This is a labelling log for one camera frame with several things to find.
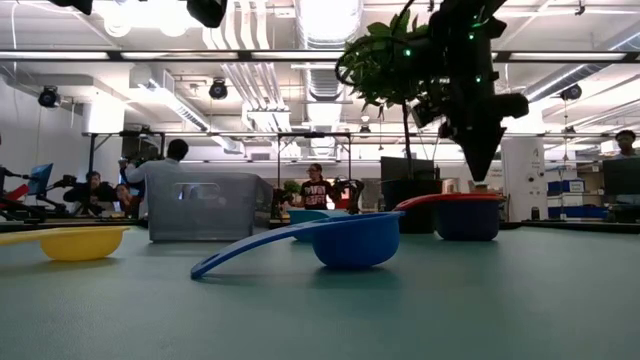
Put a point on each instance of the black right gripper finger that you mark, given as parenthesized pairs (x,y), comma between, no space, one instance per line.
(480,150)

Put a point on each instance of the purple measuring cup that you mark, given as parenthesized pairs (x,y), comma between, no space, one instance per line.
(465,222)

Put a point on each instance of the blue measuring cup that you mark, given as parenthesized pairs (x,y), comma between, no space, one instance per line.
(355,245)

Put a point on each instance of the teal measuring cup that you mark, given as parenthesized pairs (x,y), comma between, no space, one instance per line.
(305,216)

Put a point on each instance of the yellow measuring cup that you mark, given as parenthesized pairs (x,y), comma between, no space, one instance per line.
(80,245)

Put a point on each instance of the background black robot arm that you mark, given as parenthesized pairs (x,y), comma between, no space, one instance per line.
(25,207)
(352,192)

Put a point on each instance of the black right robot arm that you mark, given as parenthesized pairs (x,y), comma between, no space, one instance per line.
(465,30)

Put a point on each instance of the grey plastic basket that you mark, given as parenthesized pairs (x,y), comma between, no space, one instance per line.
(200,215)

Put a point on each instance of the white column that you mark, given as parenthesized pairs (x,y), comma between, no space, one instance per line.
(525,180)

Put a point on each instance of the black monitor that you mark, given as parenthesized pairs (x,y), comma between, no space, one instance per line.
(395,167)
(621,175)

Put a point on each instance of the blue storage bin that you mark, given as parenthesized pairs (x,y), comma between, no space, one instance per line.
(575,212)
(565,186)

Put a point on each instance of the black ceiling spotlight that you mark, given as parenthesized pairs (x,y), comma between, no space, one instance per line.
(571,92)
(49,96)
(218,89)

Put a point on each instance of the green leafy potted plant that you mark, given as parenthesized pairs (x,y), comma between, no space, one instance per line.
(380,70)

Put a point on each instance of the person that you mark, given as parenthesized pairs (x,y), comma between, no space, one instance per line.
(90,192)
(315,192)
(625,142)
(160,167)
(125,197)

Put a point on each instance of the small background plant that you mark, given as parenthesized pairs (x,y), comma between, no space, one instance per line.
(291,189)

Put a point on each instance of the black overhead beam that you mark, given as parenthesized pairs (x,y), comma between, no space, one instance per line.
(250,55)

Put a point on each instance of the blue-lit tilted monitor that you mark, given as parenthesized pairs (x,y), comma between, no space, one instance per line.
(40,178)

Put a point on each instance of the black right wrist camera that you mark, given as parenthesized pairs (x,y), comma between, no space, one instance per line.
(425,114)

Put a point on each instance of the black aluminium table frame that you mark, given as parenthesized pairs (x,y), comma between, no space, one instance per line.
(550,226)

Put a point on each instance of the silver ceiling air duct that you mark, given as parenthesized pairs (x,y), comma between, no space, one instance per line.
(325,30)

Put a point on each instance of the background black rig frame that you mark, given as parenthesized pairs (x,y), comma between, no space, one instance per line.
(200,134)

